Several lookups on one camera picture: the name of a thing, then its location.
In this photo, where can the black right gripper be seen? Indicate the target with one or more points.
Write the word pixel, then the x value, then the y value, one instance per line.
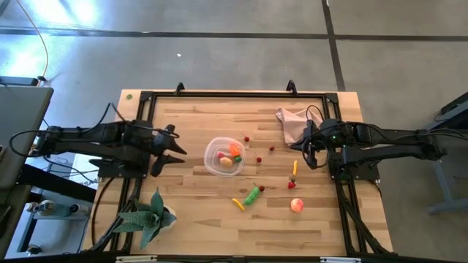
pixel 323 133

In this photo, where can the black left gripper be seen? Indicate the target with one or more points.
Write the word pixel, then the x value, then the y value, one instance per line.
pixel 153 142

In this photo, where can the yellow toy chili pepper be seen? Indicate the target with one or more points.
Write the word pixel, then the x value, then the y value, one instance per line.
pixel 294 167

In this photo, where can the red toy strawberry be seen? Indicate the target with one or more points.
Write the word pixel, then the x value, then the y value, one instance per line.
pixel 291 185

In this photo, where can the clear plastic tupperware container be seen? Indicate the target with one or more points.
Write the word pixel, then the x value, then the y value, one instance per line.
pixel 215 168

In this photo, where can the pink toy raspberry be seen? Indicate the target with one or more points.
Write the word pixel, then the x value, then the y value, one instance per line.
pixel 220 154

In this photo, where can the orange-pink toy peach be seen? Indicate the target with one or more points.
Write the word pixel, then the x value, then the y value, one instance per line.
pixel 297 205

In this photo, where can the orange toy carrot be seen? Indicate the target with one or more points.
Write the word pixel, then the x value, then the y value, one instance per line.
pixel 235 151

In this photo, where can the green toy cucumber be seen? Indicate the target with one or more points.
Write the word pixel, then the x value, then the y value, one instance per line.
pixel 252 196

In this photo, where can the yellow toy banana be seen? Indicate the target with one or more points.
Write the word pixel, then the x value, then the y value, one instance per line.
pixel 238 204

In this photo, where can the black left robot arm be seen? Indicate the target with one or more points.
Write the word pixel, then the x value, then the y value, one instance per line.
pixel 91 139

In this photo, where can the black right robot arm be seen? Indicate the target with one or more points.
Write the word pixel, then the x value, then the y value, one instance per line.
pixel 402 151

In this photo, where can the pink folded cloth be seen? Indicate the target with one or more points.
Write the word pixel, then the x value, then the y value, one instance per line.
pixel 292 124

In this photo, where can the white plant pot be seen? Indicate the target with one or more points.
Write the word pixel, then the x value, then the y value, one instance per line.
pixel 171 211

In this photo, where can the green artificial plant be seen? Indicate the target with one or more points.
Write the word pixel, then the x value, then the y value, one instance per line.
pixel 148 219

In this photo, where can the white printed label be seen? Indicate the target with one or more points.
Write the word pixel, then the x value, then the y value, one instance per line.
pixel 78 171

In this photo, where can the white small device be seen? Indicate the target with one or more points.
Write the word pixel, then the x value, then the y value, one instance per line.
pixel 78 209

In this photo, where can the black diagonal bar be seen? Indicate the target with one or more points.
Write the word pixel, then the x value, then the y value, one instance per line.
pixel 55 182

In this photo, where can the clear bottle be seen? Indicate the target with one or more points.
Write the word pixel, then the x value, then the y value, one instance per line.
pixel 45 208

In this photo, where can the blue-grey metal stand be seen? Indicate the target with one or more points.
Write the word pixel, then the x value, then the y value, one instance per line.
pixel 442 182

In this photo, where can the grey desk top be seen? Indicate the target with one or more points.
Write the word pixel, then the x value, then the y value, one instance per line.
pixel 22 109

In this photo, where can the black caster wheel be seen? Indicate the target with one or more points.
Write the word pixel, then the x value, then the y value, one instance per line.
pixel 33 250

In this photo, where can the black frame hook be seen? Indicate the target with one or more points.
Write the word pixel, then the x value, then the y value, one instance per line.
pixel 179 88
pixel 291 87

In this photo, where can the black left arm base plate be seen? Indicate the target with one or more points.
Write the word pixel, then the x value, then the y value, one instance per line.
pixel 109 170

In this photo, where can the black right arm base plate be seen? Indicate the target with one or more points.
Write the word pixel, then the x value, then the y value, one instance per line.
pixel 365 173

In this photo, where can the black aluminium table frame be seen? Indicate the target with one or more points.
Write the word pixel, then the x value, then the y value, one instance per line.
pixel 237 94

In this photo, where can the white bracket strip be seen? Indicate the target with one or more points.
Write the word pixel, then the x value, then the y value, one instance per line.
pixel 135 258
pixel 340 260

